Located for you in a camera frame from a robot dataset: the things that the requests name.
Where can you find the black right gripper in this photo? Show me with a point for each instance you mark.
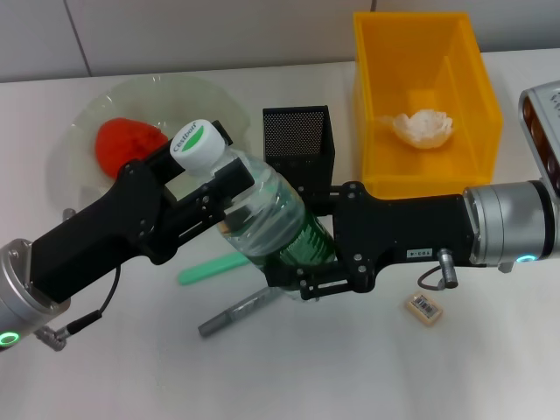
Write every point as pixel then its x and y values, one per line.
pixel 402 232

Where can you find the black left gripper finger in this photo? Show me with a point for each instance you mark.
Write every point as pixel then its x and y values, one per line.
pixel 227 179

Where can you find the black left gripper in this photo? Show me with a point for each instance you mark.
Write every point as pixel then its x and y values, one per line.
pixel 96 232

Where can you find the red-orange toy orange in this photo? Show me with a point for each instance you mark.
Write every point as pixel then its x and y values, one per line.
pixel 118 144

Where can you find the clear green-label water bottle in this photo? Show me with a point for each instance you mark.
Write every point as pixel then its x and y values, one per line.
pixel 271 205

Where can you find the white paper ball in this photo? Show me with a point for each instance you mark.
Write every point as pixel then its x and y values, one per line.
pixel 420 127

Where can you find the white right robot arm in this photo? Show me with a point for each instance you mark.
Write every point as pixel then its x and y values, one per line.
pixel 507 223

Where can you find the translucent green wavy fruit plate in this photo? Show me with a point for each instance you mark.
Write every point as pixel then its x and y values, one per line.
pixel 175 100

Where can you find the black mesh pen holder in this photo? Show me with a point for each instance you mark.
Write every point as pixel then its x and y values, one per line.
pixel 297 131

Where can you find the mint green pen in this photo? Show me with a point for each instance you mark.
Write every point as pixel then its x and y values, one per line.
pixel 201 271

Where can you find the grey marker pen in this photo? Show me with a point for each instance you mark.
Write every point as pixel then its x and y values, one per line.
pixel 232 312

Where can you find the beige eraser with barcode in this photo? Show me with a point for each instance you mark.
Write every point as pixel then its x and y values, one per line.
pixel 422 308

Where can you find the yellow plastic bin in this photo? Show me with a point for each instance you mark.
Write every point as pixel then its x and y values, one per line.
pixel 394 65

